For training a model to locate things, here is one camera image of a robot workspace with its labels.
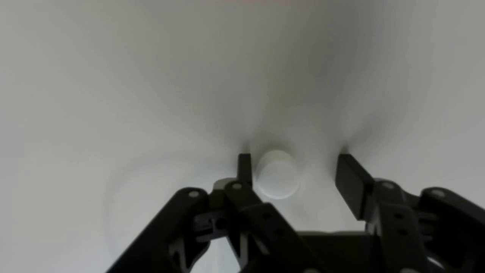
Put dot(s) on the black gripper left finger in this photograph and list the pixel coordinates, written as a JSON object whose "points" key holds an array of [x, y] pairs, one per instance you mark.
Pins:
{"points": [[237, 222]]}

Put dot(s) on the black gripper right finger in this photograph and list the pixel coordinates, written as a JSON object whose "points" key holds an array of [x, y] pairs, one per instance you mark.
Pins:
{"points": [[403, 222]]}

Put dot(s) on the white bottle cap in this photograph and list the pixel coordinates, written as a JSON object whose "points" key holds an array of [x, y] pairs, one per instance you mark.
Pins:
{"points": [[274, 175]]}

